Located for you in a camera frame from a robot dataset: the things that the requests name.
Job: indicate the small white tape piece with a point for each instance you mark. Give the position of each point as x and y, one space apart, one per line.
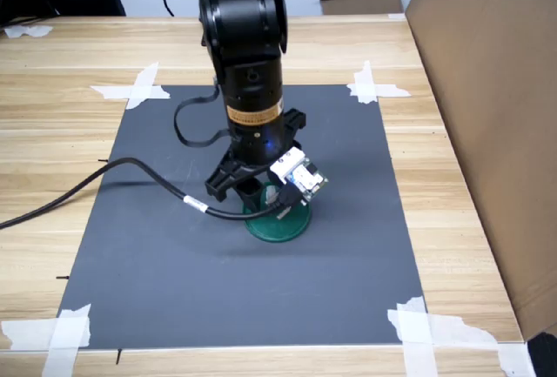
397 16

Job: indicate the dark grey mat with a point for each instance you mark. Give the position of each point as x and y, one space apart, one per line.
174 285

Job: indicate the brown cardboard partition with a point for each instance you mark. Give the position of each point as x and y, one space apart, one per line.
500 133

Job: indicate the white tape scrap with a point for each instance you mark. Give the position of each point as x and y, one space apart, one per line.
26 31

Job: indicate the round green lid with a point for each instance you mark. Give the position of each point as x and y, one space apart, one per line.
278 231

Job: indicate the white tape cross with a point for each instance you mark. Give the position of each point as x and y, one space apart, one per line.
365 89
139 89
65 333
418 333

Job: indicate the white camera box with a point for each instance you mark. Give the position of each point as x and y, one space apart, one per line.
300 177

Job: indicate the black rounded object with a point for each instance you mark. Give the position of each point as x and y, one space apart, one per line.
544 355

